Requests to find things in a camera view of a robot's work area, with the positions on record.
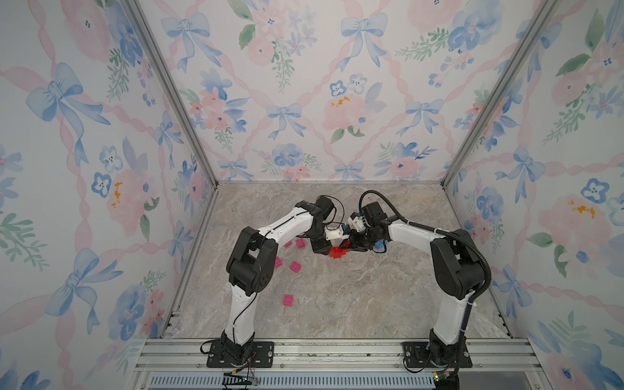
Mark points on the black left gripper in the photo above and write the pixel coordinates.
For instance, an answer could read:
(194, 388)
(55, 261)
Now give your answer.
(322, 249)

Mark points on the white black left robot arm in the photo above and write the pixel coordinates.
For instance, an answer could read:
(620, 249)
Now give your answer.
(251, 266)

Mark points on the aluminium corner post left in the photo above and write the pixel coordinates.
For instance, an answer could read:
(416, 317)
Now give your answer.
(146, 37)

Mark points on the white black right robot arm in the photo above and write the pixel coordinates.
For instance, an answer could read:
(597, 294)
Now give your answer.
(460, 271)

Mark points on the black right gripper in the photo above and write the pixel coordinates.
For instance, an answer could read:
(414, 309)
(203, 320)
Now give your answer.
(353, 242)

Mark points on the aluminium corner post right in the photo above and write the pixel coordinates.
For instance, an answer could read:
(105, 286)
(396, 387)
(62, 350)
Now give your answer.
(534, 30)

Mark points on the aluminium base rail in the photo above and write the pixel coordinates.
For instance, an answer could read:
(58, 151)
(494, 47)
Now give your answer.
(340, 364)

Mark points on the red 2x4 lego brick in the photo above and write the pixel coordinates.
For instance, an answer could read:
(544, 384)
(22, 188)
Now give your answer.
(337, 252)

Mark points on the aluminium corner post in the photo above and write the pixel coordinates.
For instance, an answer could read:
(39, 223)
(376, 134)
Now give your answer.
(534, 30)
(146, 37)

